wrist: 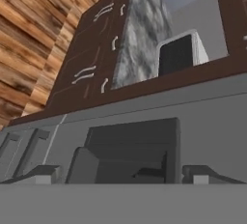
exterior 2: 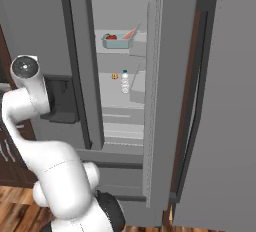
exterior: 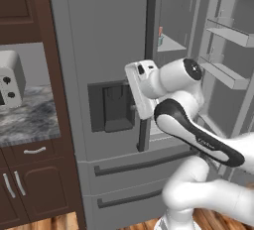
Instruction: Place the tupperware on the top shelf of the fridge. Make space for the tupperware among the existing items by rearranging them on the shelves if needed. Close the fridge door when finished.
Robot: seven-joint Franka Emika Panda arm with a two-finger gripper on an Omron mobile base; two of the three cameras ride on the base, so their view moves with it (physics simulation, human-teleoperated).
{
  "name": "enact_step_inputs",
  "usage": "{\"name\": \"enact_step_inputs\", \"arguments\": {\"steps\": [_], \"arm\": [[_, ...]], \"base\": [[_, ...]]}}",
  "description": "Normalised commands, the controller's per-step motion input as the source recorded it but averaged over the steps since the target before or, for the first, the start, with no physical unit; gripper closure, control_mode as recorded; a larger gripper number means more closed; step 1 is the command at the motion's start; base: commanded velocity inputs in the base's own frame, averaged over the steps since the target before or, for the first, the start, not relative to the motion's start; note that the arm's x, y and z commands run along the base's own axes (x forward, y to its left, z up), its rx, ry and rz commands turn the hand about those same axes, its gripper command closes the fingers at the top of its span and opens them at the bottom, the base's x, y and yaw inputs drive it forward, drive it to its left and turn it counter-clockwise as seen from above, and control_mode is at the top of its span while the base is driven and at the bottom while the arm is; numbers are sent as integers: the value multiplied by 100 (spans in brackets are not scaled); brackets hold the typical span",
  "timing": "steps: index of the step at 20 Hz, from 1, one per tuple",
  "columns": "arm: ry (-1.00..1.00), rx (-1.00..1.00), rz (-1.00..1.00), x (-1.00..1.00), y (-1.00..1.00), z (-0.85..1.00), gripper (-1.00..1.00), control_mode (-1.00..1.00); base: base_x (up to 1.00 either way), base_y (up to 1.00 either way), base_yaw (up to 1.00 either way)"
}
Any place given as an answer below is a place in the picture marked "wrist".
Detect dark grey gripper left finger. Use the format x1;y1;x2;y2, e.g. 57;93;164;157
0;164;63;184

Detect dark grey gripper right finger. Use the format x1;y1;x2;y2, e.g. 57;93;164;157
181;164;247;184

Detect grey fridge door with dispenser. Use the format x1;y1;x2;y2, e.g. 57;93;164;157
42;72;247;184

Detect white microwave with black door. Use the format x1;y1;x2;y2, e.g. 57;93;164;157
156;29;210;77

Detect dark grey fridge door handle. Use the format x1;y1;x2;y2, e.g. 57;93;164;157
12;127;51;179
0;132;21;172

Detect brown cupboard run, white handles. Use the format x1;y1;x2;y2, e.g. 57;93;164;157
44;0;137;113

